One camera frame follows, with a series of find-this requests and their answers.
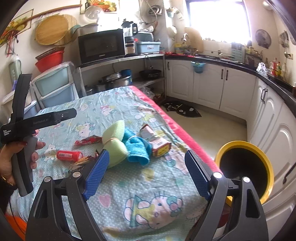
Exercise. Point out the black granite countertop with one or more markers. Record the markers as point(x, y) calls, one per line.
point(283, 89)

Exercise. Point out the green knitted cloth bundle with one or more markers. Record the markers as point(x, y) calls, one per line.
point(112, 142)

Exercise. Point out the round bamboo tray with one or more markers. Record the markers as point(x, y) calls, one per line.
point(51, 30)

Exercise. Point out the blue knitted cloth bundle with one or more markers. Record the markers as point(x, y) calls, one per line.
point(139, 150)

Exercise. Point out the plastic drawer cabinet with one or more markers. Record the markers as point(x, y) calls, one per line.
point(55, 86)

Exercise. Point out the dark brown snack wrapper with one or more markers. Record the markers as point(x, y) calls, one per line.
point(83, 161)

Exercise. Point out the white cabinet run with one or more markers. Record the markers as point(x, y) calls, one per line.
point(238, 104)

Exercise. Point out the black blender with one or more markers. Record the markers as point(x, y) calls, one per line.
point(129, 31)

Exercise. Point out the crushed pink red carton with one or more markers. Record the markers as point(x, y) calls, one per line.
point(160, 146)

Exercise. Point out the fruit picture on wall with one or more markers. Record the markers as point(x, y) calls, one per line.
point(106, 6)

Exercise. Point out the black wok pan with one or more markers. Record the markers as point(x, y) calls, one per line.
point(150, 74)

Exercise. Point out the black microwave oven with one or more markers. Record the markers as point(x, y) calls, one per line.
point(100, 45)

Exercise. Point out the red plastic basin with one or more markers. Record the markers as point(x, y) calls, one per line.
point(50, 61)

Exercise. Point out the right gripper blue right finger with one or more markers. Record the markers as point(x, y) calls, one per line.
point(200, 173)

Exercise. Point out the black floor mat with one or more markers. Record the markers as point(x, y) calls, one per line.
point(181, 109)

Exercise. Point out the wall mounted small fan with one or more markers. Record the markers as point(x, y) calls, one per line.
point(263, 38)

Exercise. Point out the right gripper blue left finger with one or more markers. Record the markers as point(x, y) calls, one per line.
point(93, 173)

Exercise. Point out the wooden cutting board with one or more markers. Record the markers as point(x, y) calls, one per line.
point(194, 39)

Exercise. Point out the Hello Kitty blue tablecloth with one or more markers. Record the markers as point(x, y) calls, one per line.
point(95, 114)

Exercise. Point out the blue hanging sink basket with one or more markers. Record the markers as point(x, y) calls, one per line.
point(198, 67)

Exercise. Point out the pink blanket under cloth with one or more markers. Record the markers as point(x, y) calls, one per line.
point(161, 194)

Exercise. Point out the red snack wrapper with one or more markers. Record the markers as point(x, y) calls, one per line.
point(88, 141)

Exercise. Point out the yellow rimmed trash bin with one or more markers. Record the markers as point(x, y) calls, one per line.
point(237, 159)

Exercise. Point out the steel pot with lid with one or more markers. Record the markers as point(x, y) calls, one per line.
point(115, 80)

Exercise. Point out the blue dish rack box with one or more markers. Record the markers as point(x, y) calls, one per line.
point(148, 47)

